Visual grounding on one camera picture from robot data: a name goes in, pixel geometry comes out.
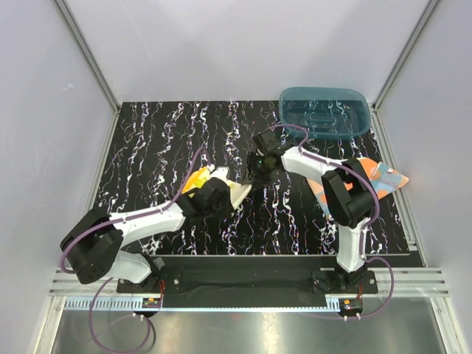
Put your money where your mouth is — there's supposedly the right aluminium frame post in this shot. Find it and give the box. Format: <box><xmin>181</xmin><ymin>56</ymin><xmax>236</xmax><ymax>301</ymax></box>
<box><xmin>372</xmin><ymin>0</ymin><xmax>443</xmax><ymax>111</ymax></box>

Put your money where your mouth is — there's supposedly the left aluminium frame post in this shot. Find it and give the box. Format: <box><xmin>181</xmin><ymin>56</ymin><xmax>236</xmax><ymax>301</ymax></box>
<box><xmin>51</xmin><ymin>0</ymin><xmax>121</xmax><ymax>111</ymax></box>

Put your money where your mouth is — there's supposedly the aluminium front rail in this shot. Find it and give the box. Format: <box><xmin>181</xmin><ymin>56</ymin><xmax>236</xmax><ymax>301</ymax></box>
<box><xmin>47</xmin><ymin>267</ymin><xmax>451</xmax><ymax>298</ymax></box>

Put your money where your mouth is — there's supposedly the aluminium frame post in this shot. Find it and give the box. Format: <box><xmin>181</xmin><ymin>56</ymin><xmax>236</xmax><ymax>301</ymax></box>
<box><xmin>51</xmin><ymin>0</ymin><xmax>121</xmax><ymax>111</ymax></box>
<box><xmin>372</xmin><ymin>0</ymin><xmax>443</xmax><ymax>111</ymax></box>

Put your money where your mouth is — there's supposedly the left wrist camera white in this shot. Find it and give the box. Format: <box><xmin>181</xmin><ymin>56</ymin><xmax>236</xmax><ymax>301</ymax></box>
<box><xmin>209</xmin><ymin>167</ymin><xmax>229</xmax><ymax>184</ymax></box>

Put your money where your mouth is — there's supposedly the yellow crocodile towel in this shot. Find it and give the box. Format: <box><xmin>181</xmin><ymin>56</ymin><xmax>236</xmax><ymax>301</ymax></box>
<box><xmin>182</xmin><ymin>164</ymin><xmax>252</xmax><ymax>209</ymax></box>

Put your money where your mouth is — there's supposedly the slotted cable duct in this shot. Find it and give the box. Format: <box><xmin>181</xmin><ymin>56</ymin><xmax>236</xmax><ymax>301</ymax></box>
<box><xmin>64</xmin><ymin>294</ymin><xmax>342</xmax><ymax>313</ymax></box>

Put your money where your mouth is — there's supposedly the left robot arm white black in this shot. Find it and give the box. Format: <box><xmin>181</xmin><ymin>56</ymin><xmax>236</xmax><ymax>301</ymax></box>
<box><xmin>60</xmin><ymin>177</ymin><xmax>240</xmax><ymax>292</ymax></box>

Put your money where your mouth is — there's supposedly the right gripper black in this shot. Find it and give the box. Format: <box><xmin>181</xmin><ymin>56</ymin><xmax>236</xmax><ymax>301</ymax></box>
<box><xmin>241</xmin><ymin>151</ymin><xmax>272</xmax><ymax>189</ymax></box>

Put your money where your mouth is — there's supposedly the teal transparent plastic bin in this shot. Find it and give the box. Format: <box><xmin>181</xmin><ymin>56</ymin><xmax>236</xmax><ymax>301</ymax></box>
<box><xmin>279</xmin><ymin>87</ymin><xmax>371</xmax><ymax>140</ymax></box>

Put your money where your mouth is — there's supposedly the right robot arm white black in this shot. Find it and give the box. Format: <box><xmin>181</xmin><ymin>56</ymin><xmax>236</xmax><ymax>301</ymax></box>
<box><xmin>246</xmin><ymin>130</ymin><xmax>381</xmax><ymax>293</ymax></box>

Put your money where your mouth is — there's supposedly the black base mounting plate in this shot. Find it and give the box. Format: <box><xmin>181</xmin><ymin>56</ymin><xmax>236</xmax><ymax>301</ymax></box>
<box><xmin>117</xmin><ymin>254</ymin><xmax>379</xmax><ymax>296</ymax></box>

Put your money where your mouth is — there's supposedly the orange blue dotted towel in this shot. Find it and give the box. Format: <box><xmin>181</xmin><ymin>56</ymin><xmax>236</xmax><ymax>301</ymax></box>
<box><xmin>307</xmin><ymin>157</ymin><xmax>409</xmax><ymax>218</ymax></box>

